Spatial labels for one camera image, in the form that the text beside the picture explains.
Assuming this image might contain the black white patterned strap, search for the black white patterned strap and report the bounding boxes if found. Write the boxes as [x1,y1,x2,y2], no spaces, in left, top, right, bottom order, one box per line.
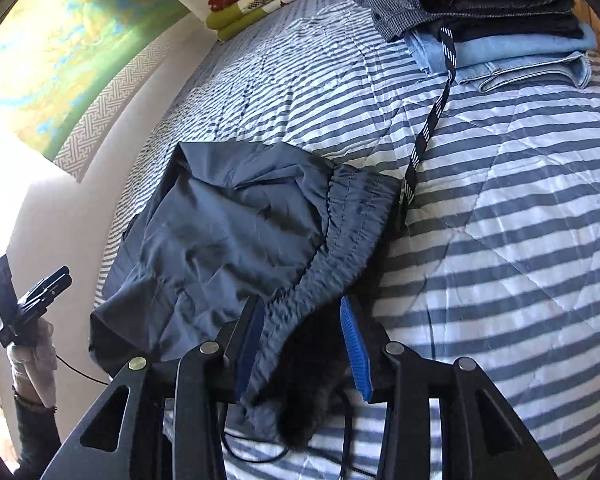
[402,26,456,208]

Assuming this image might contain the person's left hand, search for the person's left hand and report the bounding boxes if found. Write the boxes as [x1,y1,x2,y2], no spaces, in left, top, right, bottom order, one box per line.
[7,321,57,408]

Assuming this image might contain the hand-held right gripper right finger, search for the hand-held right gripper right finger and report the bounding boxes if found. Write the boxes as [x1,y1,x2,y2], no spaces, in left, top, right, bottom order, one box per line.
[340,296,561,480]

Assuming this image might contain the faded denim folded jeans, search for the faded denim folded jeans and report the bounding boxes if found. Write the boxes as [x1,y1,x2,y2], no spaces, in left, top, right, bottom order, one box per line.
[405,29,593,94]

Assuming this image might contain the wall map poster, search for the wall map poster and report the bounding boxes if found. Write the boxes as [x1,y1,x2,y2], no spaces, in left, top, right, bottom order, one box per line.
[0,0,193,183]

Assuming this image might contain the grey checked folded pants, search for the grey checked folded pants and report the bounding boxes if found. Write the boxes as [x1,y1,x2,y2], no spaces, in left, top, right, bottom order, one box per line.
[348,0,568,43]

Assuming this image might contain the dark denim folded pants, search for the dark denim folded pants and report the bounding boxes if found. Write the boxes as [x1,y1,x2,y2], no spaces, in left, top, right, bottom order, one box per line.
[416,0,576,18]

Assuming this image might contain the dark beaded bracelet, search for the dark beaded bracelet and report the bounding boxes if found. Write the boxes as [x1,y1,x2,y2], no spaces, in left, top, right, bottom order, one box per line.
[11,386,59,415]

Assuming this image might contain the blue white striped bedcover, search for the blue white striped bedcover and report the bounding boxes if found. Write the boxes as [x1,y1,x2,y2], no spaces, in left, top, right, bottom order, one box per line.
[92,0,600,480]

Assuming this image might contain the thin black cable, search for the thin black cable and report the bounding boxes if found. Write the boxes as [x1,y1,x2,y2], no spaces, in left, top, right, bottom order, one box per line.
[54,354,110,386]

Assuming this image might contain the folded green floral blanket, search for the folded green floral blanket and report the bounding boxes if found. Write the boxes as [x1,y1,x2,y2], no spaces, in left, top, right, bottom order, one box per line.
[206,0,357,42]

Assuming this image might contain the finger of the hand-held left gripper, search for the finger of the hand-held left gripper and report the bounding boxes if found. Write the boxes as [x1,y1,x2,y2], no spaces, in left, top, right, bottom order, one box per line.
[22,267,74,313]

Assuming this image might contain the person's left forearm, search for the person's left forearm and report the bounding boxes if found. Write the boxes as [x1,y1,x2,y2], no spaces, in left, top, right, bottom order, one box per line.
[12,400,65,476]

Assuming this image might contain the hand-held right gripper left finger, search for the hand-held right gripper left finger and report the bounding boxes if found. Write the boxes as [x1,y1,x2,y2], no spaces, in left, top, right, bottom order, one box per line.
[42,297,267,480]

